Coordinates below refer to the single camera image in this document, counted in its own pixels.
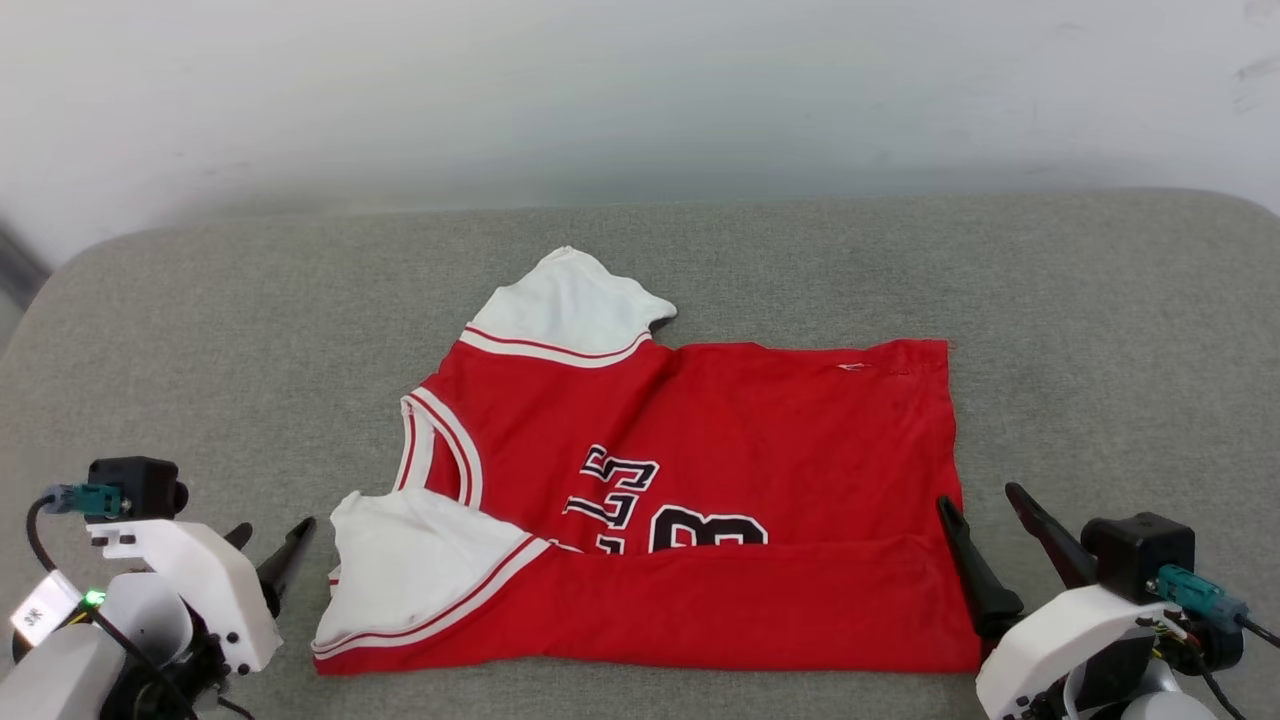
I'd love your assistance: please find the teal cable connector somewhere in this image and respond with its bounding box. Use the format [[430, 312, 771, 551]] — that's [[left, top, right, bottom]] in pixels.
[[44, 484, 123, 519], [1147, 564, 1250, 632]]

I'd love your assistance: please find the teal left cable connector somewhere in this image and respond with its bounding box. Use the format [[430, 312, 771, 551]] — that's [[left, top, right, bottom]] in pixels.
[[44, 484, 123, 519]]

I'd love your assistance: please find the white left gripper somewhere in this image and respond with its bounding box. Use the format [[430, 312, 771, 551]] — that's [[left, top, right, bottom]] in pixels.
[[86, 516, 318, 675]]

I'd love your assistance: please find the teal right cable connector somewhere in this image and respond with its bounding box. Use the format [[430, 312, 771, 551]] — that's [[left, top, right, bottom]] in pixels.
[[1147, 564, 1250, 632]]

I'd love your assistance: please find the grey fabric sofa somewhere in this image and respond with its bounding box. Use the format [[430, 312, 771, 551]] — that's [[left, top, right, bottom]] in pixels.
[[0, 188, 1280, 720]]

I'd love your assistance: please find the red and white basketball jersey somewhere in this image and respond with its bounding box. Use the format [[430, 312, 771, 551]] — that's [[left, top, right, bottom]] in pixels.
[[311, 245, 984, 677]]

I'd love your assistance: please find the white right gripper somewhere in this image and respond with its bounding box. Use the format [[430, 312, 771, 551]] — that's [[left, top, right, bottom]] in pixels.
[[936, 482, 1173, 720]]

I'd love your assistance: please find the grey metal pipe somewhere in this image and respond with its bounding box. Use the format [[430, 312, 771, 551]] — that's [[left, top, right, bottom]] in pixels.
[[0, 218, 53, 313]]

